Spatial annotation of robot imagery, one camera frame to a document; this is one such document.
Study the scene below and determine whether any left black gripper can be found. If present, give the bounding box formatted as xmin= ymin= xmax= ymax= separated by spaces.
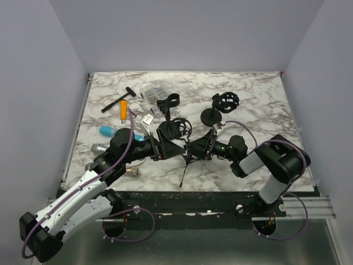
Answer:
xmin=122 ymin=129 xmax=185 ymax=165

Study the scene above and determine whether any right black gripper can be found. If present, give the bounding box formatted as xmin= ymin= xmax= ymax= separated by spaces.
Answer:
xmin=186 ymin=129 xmax=236 ymax=161

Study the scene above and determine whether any black round-base mic stand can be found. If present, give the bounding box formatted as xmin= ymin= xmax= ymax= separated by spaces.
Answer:
xmin=157 ymin=93 xmax=180 ymax=140

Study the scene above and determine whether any black tripod mic stand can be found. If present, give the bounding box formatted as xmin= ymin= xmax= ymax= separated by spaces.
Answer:
xmin=168 ymin=118 xmax=200 ymax=188

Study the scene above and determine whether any glitter handle microphone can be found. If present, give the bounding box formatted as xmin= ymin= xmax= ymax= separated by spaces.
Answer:
xmin=84 ymin=163 xmax=139 ymax=176

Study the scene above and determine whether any blue microphone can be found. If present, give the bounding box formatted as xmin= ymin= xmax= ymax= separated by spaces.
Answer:
xmin=99 ymin=126 xmax=145 ymax=141

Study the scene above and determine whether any tall grey microphone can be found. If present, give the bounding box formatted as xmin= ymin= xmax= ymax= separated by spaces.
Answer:
xmin=91 ymin=144 xmax=108 ymax=155

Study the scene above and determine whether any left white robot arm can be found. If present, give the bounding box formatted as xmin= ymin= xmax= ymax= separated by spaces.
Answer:
xmin=19 ymin=128 xmax=185 ymax=263

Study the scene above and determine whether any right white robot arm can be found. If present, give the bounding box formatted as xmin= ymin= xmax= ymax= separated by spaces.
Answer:
xmin=185 ymin=129 xmax=311 ymax=216

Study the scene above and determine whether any clear plastic screw box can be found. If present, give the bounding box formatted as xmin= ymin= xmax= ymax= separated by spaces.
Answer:
xmin=140 ymin=80 xmax=169 ymax=115

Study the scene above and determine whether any orange utility knife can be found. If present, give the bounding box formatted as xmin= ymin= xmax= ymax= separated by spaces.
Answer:
xmin=120 ymin=99 xmax=128 ymax=124

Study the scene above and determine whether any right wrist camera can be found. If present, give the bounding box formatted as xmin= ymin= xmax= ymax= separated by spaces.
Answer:
xmin=213 ymin=121 xmax=226 ymax=136

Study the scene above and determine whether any black shock-mount mic stand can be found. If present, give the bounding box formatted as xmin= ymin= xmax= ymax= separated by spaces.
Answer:
xmin=200 ymin=92 xmax=240 ymax=127

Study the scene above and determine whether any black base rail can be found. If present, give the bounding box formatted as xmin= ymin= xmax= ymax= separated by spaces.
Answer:
xmin=100 ymin=190 xmax=286 ymax=235

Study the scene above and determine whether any black T-handle tool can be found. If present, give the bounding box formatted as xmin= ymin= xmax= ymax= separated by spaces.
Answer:
xmin=101 ymin=87 xmax=136 ymax=113

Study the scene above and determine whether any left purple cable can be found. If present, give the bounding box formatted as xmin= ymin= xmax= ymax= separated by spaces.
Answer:
xmin=22 ymin=109 xmax=157 ymax=259

